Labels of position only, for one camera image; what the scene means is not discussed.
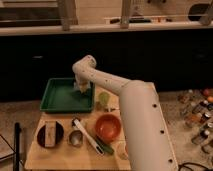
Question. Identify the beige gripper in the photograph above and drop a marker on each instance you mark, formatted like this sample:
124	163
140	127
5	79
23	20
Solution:
83	82

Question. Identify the blue sponge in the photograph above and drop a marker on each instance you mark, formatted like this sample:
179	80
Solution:
77	88

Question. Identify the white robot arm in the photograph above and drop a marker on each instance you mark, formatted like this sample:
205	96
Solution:
149	146

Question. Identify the green plastic tray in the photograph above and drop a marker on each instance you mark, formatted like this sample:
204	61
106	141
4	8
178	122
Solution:
60	97

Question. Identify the green plastic cup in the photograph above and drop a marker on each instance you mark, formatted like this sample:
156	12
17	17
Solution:
103	98

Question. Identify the metal spoon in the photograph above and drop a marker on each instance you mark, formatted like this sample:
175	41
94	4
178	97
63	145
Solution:
109	109

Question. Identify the orange bowl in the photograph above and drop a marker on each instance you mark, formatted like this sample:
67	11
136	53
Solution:
107	128

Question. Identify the metal measuring cup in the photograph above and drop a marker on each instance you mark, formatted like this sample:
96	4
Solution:
76	138

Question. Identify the wooden block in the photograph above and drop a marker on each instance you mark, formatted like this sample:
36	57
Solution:
50	134

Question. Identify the green cucumber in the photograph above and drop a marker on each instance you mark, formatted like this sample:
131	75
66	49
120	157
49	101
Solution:
106	147

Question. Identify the dark round plate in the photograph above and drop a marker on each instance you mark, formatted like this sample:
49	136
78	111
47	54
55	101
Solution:
41	135

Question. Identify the orange cup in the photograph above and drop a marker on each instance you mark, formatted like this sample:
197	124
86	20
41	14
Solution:
121	151

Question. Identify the black stand pole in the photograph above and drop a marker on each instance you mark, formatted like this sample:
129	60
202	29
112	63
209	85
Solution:
17	131

